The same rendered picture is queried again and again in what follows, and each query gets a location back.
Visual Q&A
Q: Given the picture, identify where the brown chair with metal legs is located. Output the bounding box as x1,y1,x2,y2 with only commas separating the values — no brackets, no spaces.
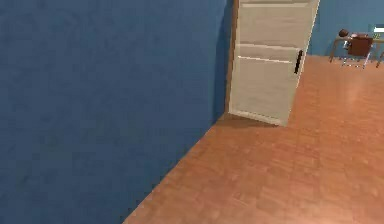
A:
341,35,374,70

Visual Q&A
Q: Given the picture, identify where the black door handle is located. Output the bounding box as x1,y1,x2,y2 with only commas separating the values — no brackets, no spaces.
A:
293,49,304,75

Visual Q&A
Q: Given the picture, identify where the brown wooden table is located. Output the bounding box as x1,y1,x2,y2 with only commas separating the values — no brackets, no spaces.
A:
328,32,384,69

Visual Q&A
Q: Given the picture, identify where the white panelled room door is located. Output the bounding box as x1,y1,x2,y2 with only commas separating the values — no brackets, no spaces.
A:
227,0,321,127

